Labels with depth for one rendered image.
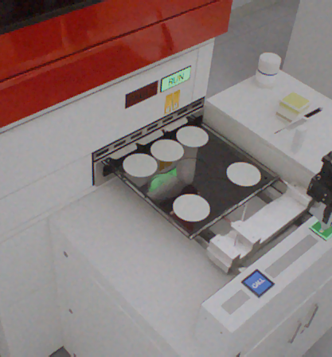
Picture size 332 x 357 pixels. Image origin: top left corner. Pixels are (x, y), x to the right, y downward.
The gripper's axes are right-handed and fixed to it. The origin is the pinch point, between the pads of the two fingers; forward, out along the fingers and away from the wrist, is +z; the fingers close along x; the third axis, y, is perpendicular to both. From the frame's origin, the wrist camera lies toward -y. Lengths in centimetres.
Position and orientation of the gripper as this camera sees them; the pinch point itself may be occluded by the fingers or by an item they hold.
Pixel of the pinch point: (327, 226)
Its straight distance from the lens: 141.1
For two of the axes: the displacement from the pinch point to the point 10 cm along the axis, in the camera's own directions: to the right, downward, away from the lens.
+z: -0.7, 7.1, 7.0
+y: -6.7, -5.5, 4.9
